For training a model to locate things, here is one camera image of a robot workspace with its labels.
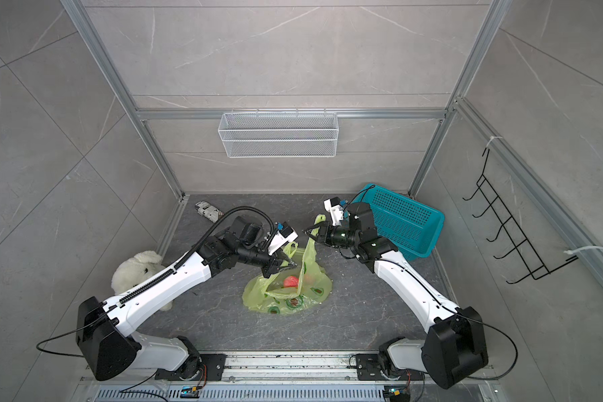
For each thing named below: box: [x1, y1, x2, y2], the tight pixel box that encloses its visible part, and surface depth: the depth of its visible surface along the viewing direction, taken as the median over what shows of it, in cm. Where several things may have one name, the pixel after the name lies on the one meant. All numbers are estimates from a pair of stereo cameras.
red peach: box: [283, 275, 299, 288], surface depth 88 cm
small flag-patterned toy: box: [194, 201, 225, 223], surface depth 112 cm
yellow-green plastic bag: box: [242, 214, 333, 316], surface depth 80 cm
